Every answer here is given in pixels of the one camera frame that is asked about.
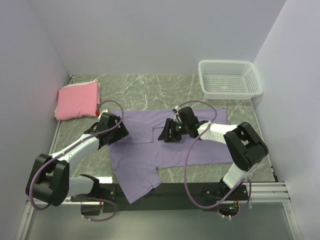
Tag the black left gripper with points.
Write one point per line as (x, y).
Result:
(122, 132)

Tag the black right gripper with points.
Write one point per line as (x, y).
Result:
(165, 134)

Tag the purple t shirt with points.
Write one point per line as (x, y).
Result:
(137, 157)

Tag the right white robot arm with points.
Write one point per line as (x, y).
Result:
(245, 146)

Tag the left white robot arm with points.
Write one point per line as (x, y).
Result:
(50, 179)

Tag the folded pink t shirt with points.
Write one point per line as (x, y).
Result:
(77, 102)

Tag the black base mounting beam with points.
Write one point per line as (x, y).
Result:
(167, 196)

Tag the white perforated plastic basket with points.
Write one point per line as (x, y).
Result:
(229, 80)

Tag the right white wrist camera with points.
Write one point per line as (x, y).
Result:
(177, 110)

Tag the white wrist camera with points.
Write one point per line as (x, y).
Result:
(177, 110)
(99, 113)

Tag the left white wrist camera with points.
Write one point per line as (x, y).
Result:
(99, 113)

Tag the aluminium table edge rail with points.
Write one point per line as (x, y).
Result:
(29, 210)

